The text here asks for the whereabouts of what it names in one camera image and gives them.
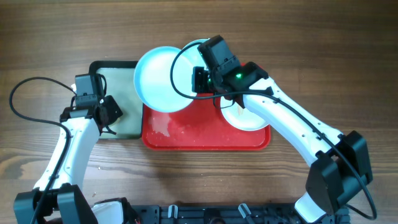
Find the light blue plate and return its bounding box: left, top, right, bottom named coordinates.
left=134, top=46, right=197, bottom=113
left=182, top=39, right=208, bottom=68

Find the green yellow sponge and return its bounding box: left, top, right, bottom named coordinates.
left=110, top=118, right=122, bottom=126

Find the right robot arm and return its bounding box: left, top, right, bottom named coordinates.
left=192, top=35, right=377, bottom=223

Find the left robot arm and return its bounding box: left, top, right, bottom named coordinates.
left=14, top=73, right=141, bottom=223

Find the black water tray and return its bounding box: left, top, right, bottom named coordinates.
left=89, top=60, right=144, bottom=139

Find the red plastic tray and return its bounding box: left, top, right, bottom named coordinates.
left=142, top=100, right=271, bottom=151

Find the white plate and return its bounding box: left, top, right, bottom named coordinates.
left=220, top=97, right=269, bottom=131

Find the left black cable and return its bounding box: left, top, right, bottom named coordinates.
left=8, top=76, right=78, bottom=224

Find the black cable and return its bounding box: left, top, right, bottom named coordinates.
left=8, top=76, right=78, bottom=224
left=169, top=42, right=378, bottom=221

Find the right black cable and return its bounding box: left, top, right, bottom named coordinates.
left=169, top=42, right=378, bottom=221

